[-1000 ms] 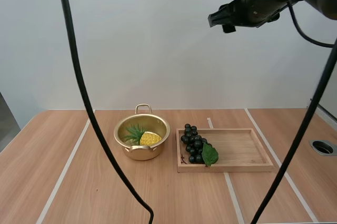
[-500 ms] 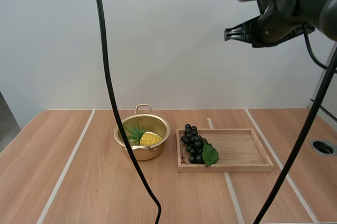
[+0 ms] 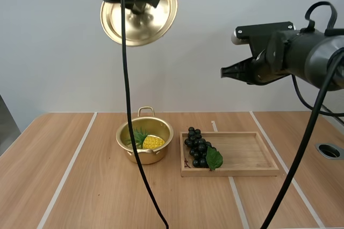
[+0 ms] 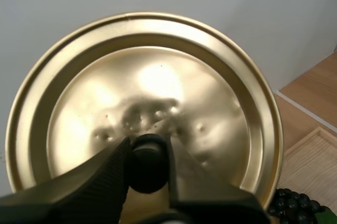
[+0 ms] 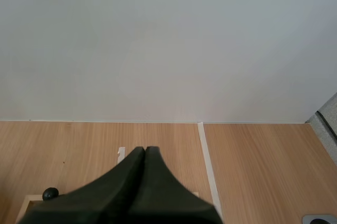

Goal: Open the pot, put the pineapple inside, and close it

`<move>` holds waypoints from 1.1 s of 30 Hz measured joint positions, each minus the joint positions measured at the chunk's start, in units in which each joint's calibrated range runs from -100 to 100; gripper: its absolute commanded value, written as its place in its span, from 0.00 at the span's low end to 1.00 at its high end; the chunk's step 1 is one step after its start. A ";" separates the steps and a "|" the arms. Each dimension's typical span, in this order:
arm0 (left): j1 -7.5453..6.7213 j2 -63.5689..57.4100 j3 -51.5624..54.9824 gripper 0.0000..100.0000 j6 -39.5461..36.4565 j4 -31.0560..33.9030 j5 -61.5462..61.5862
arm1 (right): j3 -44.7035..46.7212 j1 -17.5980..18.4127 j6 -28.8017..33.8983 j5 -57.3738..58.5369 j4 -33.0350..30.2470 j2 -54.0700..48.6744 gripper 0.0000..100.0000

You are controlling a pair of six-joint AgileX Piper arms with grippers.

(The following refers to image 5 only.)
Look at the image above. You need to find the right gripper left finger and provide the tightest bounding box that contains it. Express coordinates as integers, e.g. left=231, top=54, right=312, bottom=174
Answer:
left=16, top=146, right=145, bottom=224

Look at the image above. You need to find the bunch of dark toy grapes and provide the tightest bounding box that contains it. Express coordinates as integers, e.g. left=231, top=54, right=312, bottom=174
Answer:
left=42, top=187, right=60, bottom=202

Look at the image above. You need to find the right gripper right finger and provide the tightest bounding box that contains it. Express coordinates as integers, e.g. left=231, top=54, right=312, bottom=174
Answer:
left=129, top=146, right=224, bottom=224

